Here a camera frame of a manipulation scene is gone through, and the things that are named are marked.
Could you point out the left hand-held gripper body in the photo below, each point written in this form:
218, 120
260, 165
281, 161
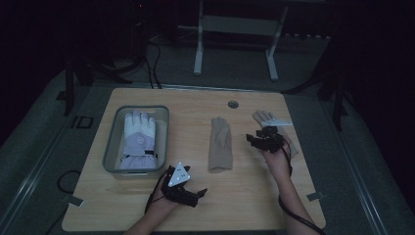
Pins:
179, 186

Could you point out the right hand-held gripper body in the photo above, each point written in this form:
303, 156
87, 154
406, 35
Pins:
272, 137

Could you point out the beige knit glove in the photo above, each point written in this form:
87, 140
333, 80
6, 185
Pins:
261, 117
220, 147

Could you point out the purple and white ski glove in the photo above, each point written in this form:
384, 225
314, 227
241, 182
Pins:
138, 143

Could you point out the grey plastic bin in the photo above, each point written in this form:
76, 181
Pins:
112, 143

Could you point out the person's left hand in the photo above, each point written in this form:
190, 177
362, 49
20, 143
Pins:
161, 200

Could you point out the person's right hand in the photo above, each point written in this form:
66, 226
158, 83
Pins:
277, 161

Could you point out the round grey table grommet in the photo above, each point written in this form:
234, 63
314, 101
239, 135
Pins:
233, 104

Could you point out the grey tape piece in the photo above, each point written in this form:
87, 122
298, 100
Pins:
315, 196
75, 201

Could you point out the black tripod stand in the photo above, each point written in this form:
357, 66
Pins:
84, 70
336, 91

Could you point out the white metal stand frame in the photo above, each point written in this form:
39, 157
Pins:
235, 26

